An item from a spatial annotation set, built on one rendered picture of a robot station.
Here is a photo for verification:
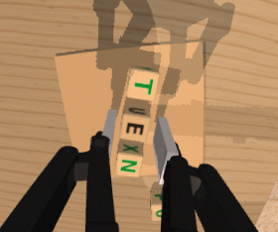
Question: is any tan flat mat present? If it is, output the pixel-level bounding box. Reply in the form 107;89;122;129
55;42;204;178

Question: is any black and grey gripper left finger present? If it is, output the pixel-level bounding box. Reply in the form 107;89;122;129
0;109;119;232

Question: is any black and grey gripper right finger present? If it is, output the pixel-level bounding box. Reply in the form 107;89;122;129
153;116;258;232

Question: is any tan letter block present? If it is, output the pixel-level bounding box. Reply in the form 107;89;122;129
150;191;162;221
119;105;151;142
115;142;144;177
127;64;161;101

